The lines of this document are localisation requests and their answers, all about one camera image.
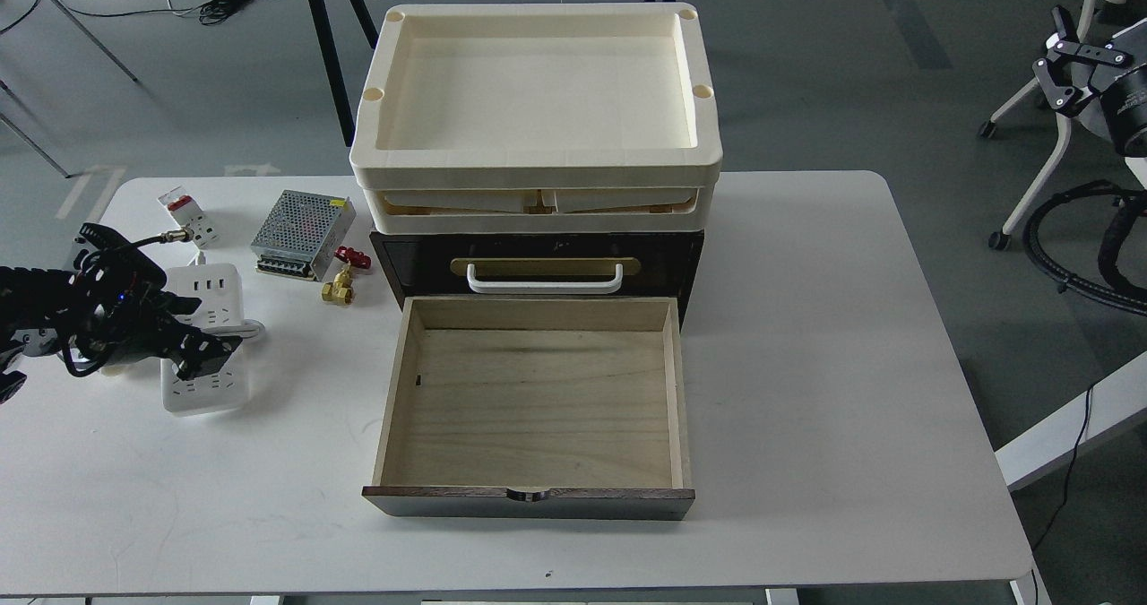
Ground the dark wooden cabinet body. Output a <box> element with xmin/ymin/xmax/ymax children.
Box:
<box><xmin>370</xmin><ymin>232</ymin><xmax>704</xmax><ymax>332</ymax></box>

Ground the white office chair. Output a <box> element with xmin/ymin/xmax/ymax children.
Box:
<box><xmin>980</xmin><ymin>0</ymin><xmax>1128</xmax><ymax>251</ymax></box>

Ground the brass valve red handle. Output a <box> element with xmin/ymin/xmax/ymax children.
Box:
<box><xmin>320</xmin><ymin>246</ymin><xmax>372</xmax><ymax>307</ymax></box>

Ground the white drawer handle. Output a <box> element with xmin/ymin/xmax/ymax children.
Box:
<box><xmin>466</xmin><ymin>264</ymin><xmax>624</xmax><ymax>295</ymax></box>

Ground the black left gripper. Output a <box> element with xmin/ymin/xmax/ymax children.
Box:
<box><xmin>60</xmin><ymin>232</ymin><xmax>242</xmax><ymax>381</ymax></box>

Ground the cream plastic stacked tray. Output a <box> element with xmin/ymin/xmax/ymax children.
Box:
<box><xmin>349</xmin><ymin>2</ymin><xmax>721</xmax><ymax>235</ymax></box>

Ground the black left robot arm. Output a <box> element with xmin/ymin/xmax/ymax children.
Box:
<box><xmin>1</xmin><ymin>222</ymin><xmax>235</xmax><ymax>402</ymax></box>

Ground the white red circuit breaker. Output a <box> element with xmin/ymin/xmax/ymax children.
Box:
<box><xmin>157</xmin><ymin>186</ymin><xmax>220</xmax><ymax>248</ymax></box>

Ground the white power strip with cable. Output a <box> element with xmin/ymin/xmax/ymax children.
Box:
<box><xmin>159</xmin><ymin>251</ymin><xmax>263</xmax><ymax>416</ymax></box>

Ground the metal mesh power supply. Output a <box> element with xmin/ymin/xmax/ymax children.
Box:
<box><xmin>251</xmin><ymin>191</ymin><xmax>356</xmax><ymax>280</ymax></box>

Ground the white pvc pipe fitting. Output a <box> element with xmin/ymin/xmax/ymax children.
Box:
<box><xmin>60</xmin><ymin>347</ymin><xmax>133</xmax><ymax>379</ymax></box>

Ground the open wooden drawer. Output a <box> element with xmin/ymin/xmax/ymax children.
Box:
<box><xmin>362</xmin><ymin>296</ymin><xmax>695</xmax><ymax>521</ymax></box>

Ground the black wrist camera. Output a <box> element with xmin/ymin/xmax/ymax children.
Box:
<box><xmin>68</xmin><ymin>222</ymin><xmax>167</xmax><ymax>288</ymax></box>

